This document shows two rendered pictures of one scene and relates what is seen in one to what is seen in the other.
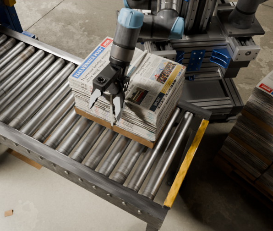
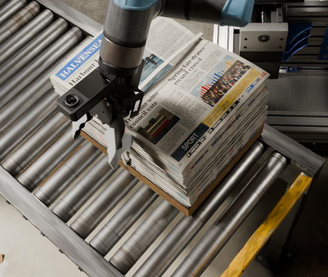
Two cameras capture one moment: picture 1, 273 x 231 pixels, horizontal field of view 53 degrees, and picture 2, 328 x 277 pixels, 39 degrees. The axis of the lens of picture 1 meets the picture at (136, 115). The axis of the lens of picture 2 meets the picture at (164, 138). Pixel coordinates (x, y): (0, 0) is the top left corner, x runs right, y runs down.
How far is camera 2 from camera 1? 0.30 m
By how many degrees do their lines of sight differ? 15
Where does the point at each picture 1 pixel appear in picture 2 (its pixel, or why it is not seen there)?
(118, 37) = (108, 24)
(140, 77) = (174, 88)
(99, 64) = not seen: hidden behind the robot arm
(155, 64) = (208, 65)
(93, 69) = (95, 65)
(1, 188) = not seen: outside the picture
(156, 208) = not seen: outside the picture
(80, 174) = (59, 242)
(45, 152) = (14, 194)
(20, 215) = (12, 265)
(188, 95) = (324, 101)
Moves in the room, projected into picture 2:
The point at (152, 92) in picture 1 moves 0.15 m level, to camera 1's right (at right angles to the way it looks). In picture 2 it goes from (187, 121) to (265, 136)
